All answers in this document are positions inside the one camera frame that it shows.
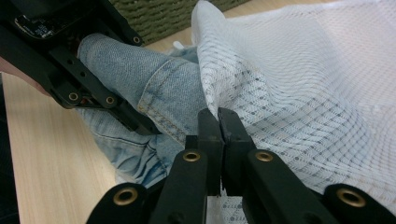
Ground light blue jeans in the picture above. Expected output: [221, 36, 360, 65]
[76, 32, 219, 189]

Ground white mesh laundry bag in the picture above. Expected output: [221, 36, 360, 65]
[190, 0, 396, 224]

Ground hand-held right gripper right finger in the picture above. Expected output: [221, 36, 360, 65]
[217, 106, 341, 224]

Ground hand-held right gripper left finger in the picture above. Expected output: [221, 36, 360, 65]
[148, 107, 226, 224]

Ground green woven basket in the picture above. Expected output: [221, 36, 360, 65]
[108, 0, 250, 47]

